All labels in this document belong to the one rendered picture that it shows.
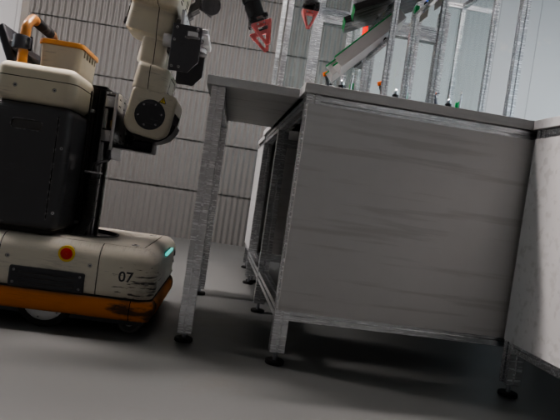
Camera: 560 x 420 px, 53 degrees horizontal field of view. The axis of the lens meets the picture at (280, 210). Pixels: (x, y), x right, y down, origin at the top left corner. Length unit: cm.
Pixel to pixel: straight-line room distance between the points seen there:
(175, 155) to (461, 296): 377
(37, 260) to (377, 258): 104
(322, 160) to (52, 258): 89
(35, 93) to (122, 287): 66
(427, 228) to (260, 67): 373
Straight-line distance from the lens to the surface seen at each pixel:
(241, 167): 520
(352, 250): 173
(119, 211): 530
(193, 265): 184
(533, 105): 605
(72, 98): 192
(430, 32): 385
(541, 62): 615
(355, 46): 205
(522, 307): 186
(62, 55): 212
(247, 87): 183
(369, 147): 174
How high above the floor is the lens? 51
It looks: 1 degrees down
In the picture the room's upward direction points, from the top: 8 degrees clockwise
